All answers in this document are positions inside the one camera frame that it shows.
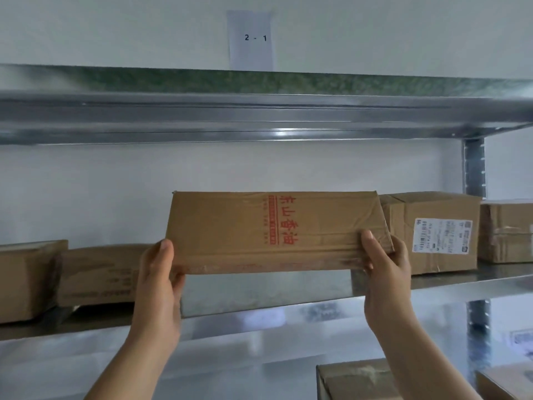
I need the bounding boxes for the person's left hand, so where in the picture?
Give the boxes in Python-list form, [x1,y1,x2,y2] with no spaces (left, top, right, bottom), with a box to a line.
[128,238,187,343]

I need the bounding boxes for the person's right hand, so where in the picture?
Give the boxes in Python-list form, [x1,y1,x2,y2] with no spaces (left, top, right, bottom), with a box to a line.
[359,229,418,337]

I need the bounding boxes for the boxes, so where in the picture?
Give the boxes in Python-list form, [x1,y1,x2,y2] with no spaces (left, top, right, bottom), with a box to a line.
[0,239,533,400]

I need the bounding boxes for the long box red print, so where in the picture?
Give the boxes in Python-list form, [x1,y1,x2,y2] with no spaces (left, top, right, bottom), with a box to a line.
[164,190,395,276]

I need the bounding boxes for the tape-wrapped cubic cardboard box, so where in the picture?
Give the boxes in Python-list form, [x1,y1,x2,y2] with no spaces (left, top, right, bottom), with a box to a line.
[378,191,482,276]

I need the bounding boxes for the cardboard box with handwritten label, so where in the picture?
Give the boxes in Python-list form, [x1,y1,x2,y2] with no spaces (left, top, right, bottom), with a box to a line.
[477,199,533,264]

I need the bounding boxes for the metal shelving rack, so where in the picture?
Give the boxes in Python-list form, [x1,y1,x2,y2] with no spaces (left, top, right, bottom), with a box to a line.
[0,64,533,373]

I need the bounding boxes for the person's right forearm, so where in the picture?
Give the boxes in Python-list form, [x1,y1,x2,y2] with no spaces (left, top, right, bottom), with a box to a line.
[373,312,480,400]

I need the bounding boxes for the person's left forearm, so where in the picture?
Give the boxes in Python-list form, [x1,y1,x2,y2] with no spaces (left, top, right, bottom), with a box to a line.
[85,333,182,400]

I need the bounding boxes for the white paper wall sign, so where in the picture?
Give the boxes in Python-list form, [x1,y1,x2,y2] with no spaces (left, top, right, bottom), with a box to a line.
[227,10,276,72]

